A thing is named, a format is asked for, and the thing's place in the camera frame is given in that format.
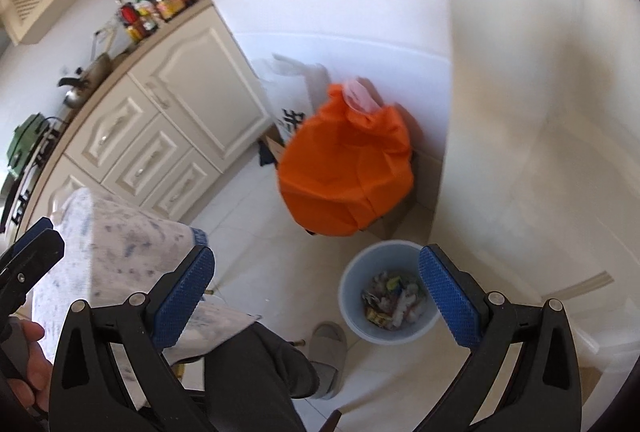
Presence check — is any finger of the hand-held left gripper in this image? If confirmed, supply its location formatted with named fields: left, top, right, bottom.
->
left=0, top=216, right=54, bottom=271
left=0, top=228, right=66, bottom=319

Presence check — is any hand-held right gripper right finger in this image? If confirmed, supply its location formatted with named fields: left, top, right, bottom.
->
left=417, top=243, right=583, bottom=432

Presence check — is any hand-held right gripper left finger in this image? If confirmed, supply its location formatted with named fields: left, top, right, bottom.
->
left=50, top=246, right=217, bottom=432

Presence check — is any pile of wrappers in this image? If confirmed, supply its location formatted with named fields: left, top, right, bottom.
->
left=361, top=269, right=429, bottom=329

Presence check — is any light blue trash bin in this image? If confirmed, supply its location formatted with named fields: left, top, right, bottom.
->
left=338, top=239, right=449, bottom=346

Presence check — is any person's left hand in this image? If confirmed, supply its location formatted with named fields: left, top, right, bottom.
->
left=19, top=319, right=55, bottom=414

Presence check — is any black gas stove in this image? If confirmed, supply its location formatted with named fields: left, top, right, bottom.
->
left=0, top=122, right=67, bottom=234

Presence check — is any cream cabinet door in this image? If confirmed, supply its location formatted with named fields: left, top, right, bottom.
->
left=31, top=155, right=104, bottom=208
left=126, top=19, right=274, bottom=174

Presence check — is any white blue fluffy table cover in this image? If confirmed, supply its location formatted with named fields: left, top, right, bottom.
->
left=30, top=187, right=259, bottom=409

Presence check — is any green electric cooker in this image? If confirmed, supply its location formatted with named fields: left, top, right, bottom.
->
left=4, top=112, right=51, bottom=179

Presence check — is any cardboard box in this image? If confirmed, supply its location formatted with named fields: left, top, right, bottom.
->
left=260, top=132, right=417, bottom=239

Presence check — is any cream cabinet drawer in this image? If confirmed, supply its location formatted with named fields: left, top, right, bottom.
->
left=101, top=112, right=194, bottom=206
left=64, top=76, right=162, bottom=186
left=139, top=147, right=224, bottom=221

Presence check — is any person's dark trouser leg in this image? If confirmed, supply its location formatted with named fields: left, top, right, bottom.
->
left=201, top=322, right=321, bottom=432

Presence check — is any grey slipper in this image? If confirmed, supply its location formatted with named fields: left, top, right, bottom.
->
left=299, top=321, right=349, bottom=401

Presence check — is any steel wok with lid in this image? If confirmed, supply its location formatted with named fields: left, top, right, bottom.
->
left=56, top=52, right=114, bottom=111

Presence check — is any orange fabric bag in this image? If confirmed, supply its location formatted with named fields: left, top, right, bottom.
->
left=276, top=82, right=416, bottom=238

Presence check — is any white rice bag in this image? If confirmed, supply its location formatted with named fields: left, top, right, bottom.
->
left=250, top=53, right=332, bottom=149

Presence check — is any pink white plastic bag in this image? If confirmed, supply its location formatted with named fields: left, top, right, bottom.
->
left=342, top=76, right=387, bottom=116

